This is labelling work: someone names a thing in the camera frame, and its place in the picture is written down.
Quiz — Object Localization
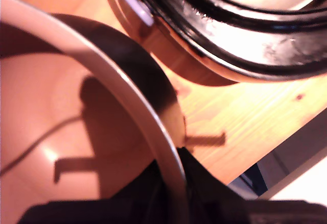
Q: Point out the metallic pot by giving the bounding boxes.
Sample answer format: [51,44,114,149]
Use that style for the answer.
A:
[0,0,189,224]

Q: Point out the dark chair part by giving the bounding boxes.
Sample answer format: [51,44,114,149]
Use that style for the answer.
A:
[237,162,269,197]

